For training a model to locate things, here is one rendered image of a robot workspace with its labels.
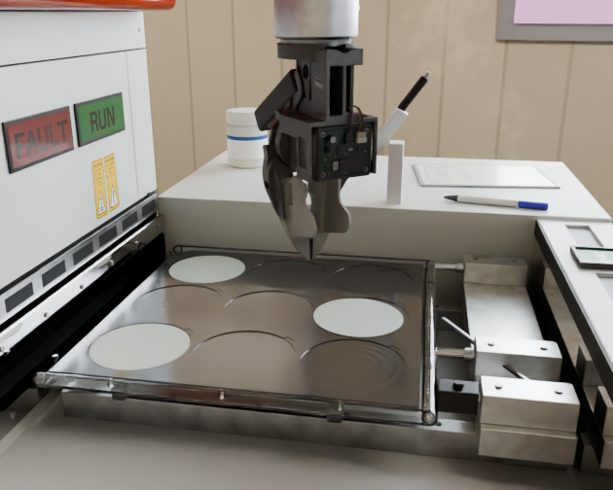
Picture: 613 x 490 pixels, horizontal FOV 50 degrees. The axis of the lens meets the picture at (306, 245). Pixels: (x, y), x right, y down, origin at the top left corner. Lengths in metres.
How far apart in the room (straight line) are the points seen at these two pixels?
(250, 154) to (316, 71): 0.56
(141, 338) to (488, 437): 0.35
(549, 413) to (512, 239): 0.37
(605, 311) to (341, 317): 0.27
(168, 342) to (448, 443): 0.29
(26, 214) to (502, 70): 1.86
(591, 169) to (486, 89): 0.43
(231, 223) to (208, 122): 1.78
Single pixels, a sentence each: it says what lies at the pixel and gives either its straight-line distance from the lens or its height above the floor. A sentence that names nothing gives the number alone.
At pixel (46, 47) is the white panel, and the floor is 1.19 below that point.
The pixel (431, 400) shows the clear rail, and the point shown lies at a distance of 0.60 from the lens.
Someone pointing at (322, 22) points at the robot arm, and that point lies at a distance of 0.59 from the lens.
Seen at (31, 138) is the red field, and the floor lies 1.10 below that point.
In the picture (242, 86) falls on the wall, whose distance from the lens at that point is 2.63.
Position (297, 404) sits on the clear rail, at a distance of 0.59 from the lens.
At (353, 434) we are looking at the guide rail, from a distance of 0.66.
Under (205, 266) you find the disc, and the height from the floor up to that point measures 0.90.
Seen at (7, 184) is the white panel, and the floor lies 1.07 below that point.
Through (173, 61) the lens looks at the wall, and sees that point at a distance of 2.78.
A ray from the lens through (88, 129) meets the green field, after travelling 0.80.
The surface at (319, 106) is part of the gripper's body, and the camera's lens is 0.59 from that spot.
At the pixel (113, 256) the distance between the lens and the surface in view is 0.84.
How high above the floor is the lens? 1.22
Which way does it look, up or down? 19 degrees down
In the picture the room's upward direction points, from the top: straight up
